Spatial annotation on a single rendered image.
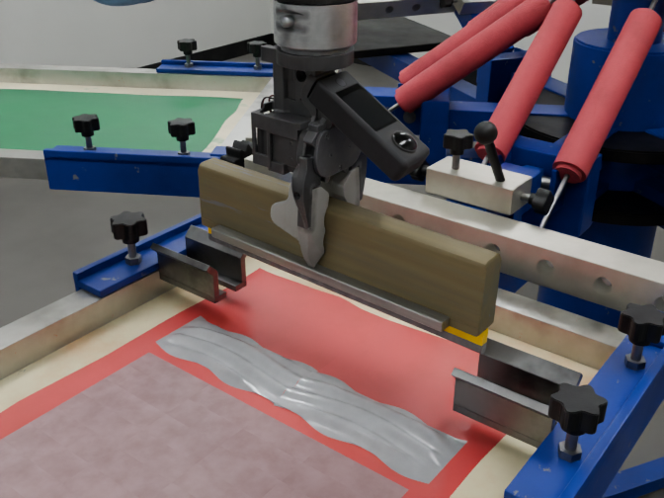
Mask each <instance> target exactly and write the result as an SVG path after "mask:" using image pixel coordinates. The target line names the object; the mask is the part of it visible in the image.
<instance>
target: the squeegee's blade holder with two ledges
mask: <svg viewBox="0 0 664 498"><path fill-rule="evenodd" d="M211 236H212V237H214V238H217V239H219V240H221V241H224V242H226V243H229V244H231V245H233V246H236V247H238V248H241V249H243V250H245V251H248V252H250V253H253V254H255V255H257V256H260V257H262V258H265V259H267V260H269V261H272V262H274V263H277V264H279V265H281V266H284V267H286V268H289V269H291V270H293V271H296V272H298V273H301V274H303V275H305V276H308V277H310V278H313V279H315V280H316V281H319V282H321V283H324V284H326V285H328V286H331V287H333V288H336V289H338V290H340V291H344V292H347V293H349V294H351V295H354V296H356V297H359V298H361V299H363V300H366V301H368V302H371V303H373V304H375V305H378V306H380V307H383V308H385V309H387V310H390V311H392V312H395V313H397V314H399V315H402V316H404V317H407V318H409V319H411V320H414V321H416V322H419V323H421V324H423V325H426V326H428V327H431V328H433V329H435V330H438V331H440V332H443V331H444V330H445V329H446V328H447V327H449V320H450V318H449V317H448V316H446V315H444V314H442V313H439V312H437V311H434V310H432V309H429V308H427V307H424V306H422V305H419V304H417V303H414V302H412V301H409V300H407V299H404V298H402V297H399V296H397V295H394V294H392V293H389V292H387V291H384V290H380V289H378V288H375V287H373V286H370V285H368V284H366V283H363V282H361V281H358V280H356V279H353V278H351V277H348V276H346V275H343V274H341V273H338V272H336V271H333V270H331V269H328V268H326V267H323V266H321V265H318V264H317V265H316V266H315V267H314V268H311V267H308V265H307V263H306V262H305V260H304V259H303V258H301V257H298V256H296V255H294V254H292V253H289V252H287V251H284V250H282V249H279V248H277V247H274V246H272V245H269V244H267V243H264V242H262V241H260V240H257V239H255V238H252V237H250V236H247V235H245V234H242V233H240V232H237V231H235V230H232V229H230V228H227V227H225V226H222V225H220V224H219V225H217V226H215V227H213V228H212V229H211Z"/></svg>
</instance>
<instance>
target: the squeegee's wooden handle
mask: <svg viewBox="0 0 664 498"><path fill-rule="evenodd" d="M198 174H199V188H200V202H201V216H202V225H204V226H206V227H209V228H213V227H215V226H217V225H219V224H220V225H222V226H225V227H227V228H230V229H232V230H235V231H237V232H240V233H242V234H245V235H247V236H250V237H252V238H255V239H257V240H260V241H262V242H264V243H267V244H269V245H272V246H274V247H277V248H279V249H282V250H284V251H287V252H289V253H292V254H294V255H296V256H298V257H301V258H303V255H302V252H301V248H300V244H299V241H298V240H297V239H295V238H294V237H293V236H291V235H290V234H288V233H287V232H285V231H284V230H283V229H281V228H280V227H278V226H277V225H275V224H274V222H273V221H272V218H271V207H272V205H273V204H274V203H278V202H282V201H285V200H286V199H287V198H288V197H289V190H290V183H289V182H286V181H283V180H280V179H277V178H274V177H271V176H268V175H265V174H262V173H259V172H256V171H253V170H250V169H247V168H244V167H241V166H238V165H235V164H232V163H229V162H226V161H223V160H220V159H217V158H214V157H213V158H211V159H209V160H206V161H204V162H202V163H201V164H200V165H199V169H198ZM324 226H325V234H324V239H323V246H324V250H325V253H324V254H323V256H322V257H321V259H320V260H319V262H318V263H317V264H318V265H321V266H323V267H326V268H328V269H331V270H333V271H336V272H338V273H341V274H343V275H346V276H348V277H351V278H353V279H356V280H358V281H361V282H363V283H366V284H368V285H370V286H373V287H375V288H378V289H380V290H383V291H387V292H389V293H392V294H394V295H397V296H399V297H402V298H404V299H407V300H409V301H412V302H414V303H417V304H419V305H422V306H424V307H427V308H429V309H432V310H434V311H437V312H439V313H442V314H444V315H446V316H448V317H449V318H450V320H449V326H451V327H454V328H455V329H457V330H460V331H462V332H465V333H467V334H470V335H472V336H474V337H477V336H479V335H480V334H481V333H482V332H483V331H484V330H486V329H487V328H488V327H489V326H490V325H491V324H492V323H493V322H494V315H495V307H496V299H497V291H498V285H499V277H500V269H501V256H500V254H499V253H496V252H493V251H490V250H487V249H484V248H481V247H478V246H475V245H472V244H470V243H467V242H464V241H461V240H458V239H455V238H452V237H449V236H447V235H444V234H441V233H438V232H435V231H432V230H429V229H426V228H423V227H420V226H417V225H414V224H411V223H408V222H405V221H402V220H399V219H396V218H393V217H390V216H387V215H384V214H382V213H379V212H376V211H373V210H370V209H367V208H364V207H359V206H356V205H353V204H350V203H347V202H344V201H341V200H338V199H335V198H332V197H329V203H328V208H327V210H326V212H325V216H324ZM303 259H304V258H303Z"/></svg>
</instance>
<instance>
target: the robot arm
mask: <svg viewBox="0 0 664 498"><path fill-rule="evenodd" d="M94 1H96V2H98V3H101V4H104V5H108V6H130V5H135V4H140V3H147V2H151V1H154V0H94ZM273 14H274V42H275V43H276V45H274V46H272V45H269V44H265V45H262V46H261V60H262V61H266V62H271V63H273V81H274V95H271V96H270V97H265V98H263V100H262V102H261V109H259V110H256V111H253V112H251V129H252V152H253V163H255V164H258V165H262V166H265V167H268V170H269V171H273V172H276V173H279V174H282V175H285V174H287V173H289V172H293V174H292V177H291V182H290V190H289V197H288V198H287V199H286V200H285V201H282V202H278V203H274V204H273V205H272V207H271V218H272V221H273V222H274V224H275V225H277V226H278V227H280V228H281V229H283V230H284V231H285V232H287V233H288V234H290V235H291V236H293V237H294V238H295V239H297V240H298V241H299V244H300V248H301V252H302V255H303V258H304V260H305V262H306V263H307V265H308V267H311V268H314V267H315V266H316V265H317V263H318V262H319V260H320V259H321V257H322V256H323V254H324V253H325V250H324V246H323V239H324V234H325V226H324V216H325V212H326V210H327V208H328V203H329V197H332V198H335V199H338V200H341V201H344V202H347V203H350V204H353V205H356V206H360V200H361V199H362V198H363V192H364V185H365V179H366V174H367V157H368V158H369V159H370V160H371V161H372V162H373V163H374V164H375V165H376V166H377V167H378V168H379V169H380V170H381V171H382V172H383V173H384V174H385V175H386V176H387V177H388V178H389V179H390V180H392V181H398V180H400V179H401V178H403V177H405V176H406V175H408V174H409V173H411V172H413V171H414V170H416V169H417V168H419V167H420V166H421V165H422V164H423V162H424V161H425V160H426V158H427V157H428V155H429V153H430V150H429V148H428V146H427V145H425V144H424V143H423V142H422V141H421V140H420V139H419V138H418V137H417V136H416V135H415V134H414V133H413V132H412V131H411V130H409V129H408V128H407V127H406V126H405V125H404V124H403V123H402V122H401V121H400V120H399V119H398V118H397V117H396V116H394V115H393V114H392V113H391V112H390V111H389V110H388V109H387V108H386V107H385V106H384V105H383V104H382V103H381V102H380V101H379V100H377V99H376V98H375V97H374V96H373V95H372V94H371V93H370V92H369V91H368V90H367V89H366V88H365V87H364V86H363V85H361V84H360V83H359V82H358V81H357V80H356V79H355V78H354V77H353V76H352V75H351V74H350V73H349V72H348V71H346V70H344V71H342V72H339V73H336V72H335V70H337V69H342V68H346V67H348V66H351V65H352V64H353V63H354V47H353V44H355V43H356V42H357V27H358V0H273ZM272 97H274V98H272ZM266 98H269V100H268V102H267V103H264V101H265V99H266ZM271 99H273V101H271ZM272 110H273V111H272ZM268 111H269V113H267V114H264V113H265V112H268ZM256 128H257V132H256ZM257 141H258V152H257ZM320 181H321V182H320Z"/></svg>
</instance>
